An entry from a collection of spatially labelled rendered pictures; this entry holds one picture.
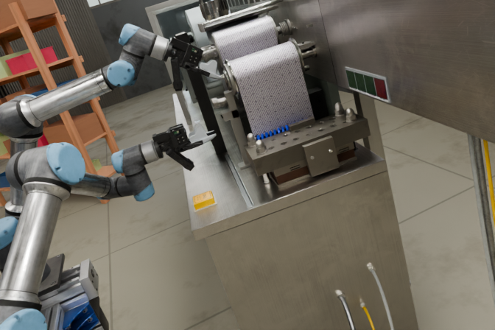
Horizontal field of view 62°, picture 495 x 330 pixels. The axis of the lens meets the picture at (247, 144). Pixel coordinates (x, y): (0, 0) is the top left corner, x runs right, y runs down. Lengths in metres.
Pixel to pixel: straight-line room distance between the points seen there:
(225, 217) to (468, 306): 1.25
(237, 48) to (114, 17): 9.03
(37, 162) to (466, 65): 1.00
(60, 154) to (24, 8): 3.15
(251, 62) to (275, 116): 0.21
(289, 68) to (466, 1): 0.80
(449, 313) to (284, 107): 1.19
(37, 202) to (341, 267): 0.98
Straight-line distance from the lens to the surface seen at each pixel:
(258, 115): 1.49
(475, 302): 2.20
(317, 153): 1.36
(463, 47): 0.85
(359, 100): 1.77
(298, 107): 1.53
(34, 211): 1.15
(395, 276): 1.65
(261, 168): 1.34
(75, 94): 1.38
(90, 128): 4.45
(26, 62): 4.49
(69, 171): 1.18
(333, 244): 1.47
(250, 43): 1.70
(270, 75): 1.48
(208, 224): 1.32
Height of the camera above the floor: 1.51
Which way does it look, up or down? 19 degrees down
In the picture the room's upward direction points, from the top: 18 degrees counter-clockwise
